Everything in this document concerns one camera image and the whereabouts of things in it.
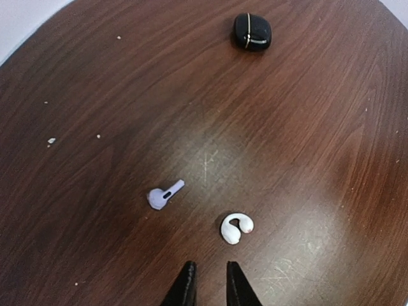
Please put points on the black charging case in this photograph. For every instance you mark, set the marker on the black charging case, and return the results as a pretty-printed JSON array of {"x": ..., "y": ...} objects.
[{"x": 252, "y": 32}]

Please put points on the white clip earbud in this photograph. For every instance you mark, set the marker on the white clip earbud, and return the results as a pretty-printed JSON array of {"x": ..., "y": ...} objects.
[{"x": 234, "y": 225}]

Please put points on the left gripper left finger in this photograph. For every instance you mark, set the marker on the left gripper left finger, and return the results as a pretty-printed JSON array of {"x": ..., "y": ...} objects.
[{"x": 183, "y": 291}]

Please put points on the purple stem earbud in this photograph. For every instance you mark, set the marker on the purple stem earbud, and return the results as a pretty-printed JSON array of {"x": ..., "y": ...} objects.
[{"x": 158, "y": 198}]

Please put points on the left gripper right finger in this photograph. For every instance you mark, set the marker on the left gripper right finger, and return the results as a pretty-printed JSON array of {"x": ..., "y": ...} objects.
[{"x": 238, "y": 290}]

